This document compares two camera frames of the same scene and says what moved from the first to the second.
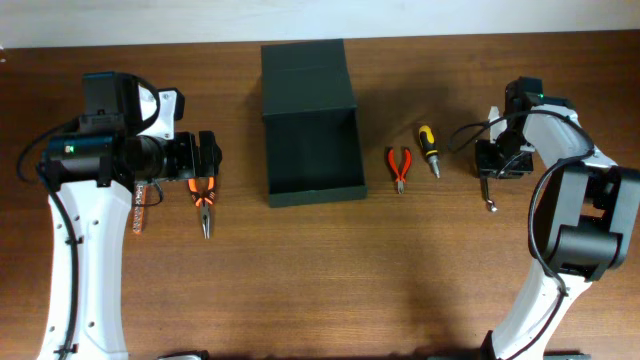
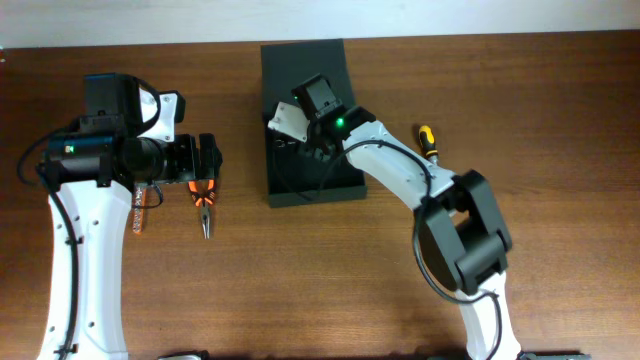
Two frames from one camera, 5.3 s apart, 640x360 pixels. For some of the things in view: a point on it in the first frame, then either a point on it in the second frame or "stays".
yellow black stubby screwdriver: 427,140 stays
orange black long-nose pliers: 204,201 stays
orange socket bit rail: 139,205 stays
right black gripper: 485,166 -> 313,148
